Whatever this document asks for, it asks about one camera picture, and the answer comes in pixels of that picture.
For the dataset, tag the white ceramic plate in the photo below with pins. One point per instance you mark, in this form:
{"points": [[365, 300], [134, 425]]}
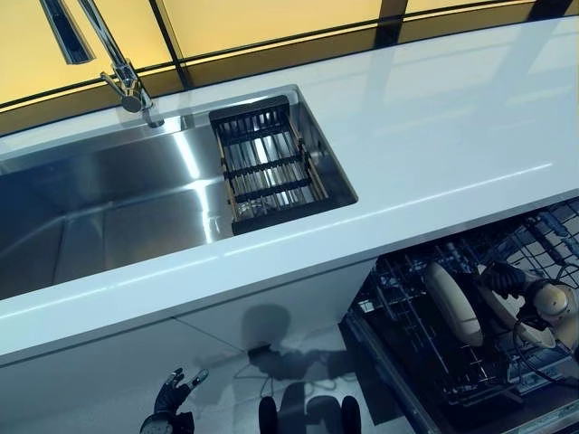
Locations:
{"points": [[452, 303], [502, 312]]}

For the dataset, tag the white cabinet door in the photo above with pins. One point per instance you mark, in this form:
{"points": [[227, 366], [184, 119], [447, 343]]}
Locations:
{"points": [[294, 303], [90, 384]]}

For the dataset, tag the black robot left foot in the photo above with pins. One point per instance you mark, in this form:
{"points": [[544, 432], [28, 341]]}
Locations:
{"points": [[267, 416]]}

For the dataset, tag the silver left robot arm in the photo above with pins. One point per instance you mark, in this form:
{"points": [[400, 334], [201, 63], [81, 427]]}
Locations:
{"points": [[163, 425]]}

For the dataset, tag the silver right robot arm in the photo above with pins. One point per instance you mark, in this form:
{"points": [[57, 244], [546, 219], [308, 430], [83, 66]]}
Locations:
{"points": [[554, 303]]}

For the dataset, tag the grey cutlery basket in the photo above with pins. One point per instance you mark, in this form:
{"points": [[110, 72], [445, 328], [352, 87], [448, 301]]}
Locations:
{"points": [[538, 368]]}

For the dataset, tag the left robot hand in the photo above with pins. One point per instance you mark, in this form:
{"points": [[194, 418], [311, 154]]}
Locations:
{"points": [[169, 398]]}

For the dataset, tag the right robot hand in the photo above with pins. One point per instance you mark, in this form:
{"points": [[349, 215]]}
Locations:
{"points": [[506, 278]]}

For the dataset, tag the stainless steel sink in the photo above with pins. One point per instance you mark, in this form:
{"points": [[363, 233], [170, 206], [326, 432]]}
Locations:
{"points": [[113, 194]]}

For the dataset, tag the chrome kitchen faucet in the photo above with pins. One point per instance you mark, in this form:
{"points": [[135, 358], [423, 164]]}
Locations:
{"points": [[120, 68]]}

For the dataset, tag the open dishwasher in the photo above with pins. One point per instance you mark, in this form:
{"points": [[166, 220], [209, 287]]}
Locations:
{"points": [[384, 361]]}

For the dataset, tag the black dish drying rack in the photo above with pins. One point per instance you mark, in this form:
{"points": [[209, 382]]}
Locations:
{"points": [[271, 172]]}

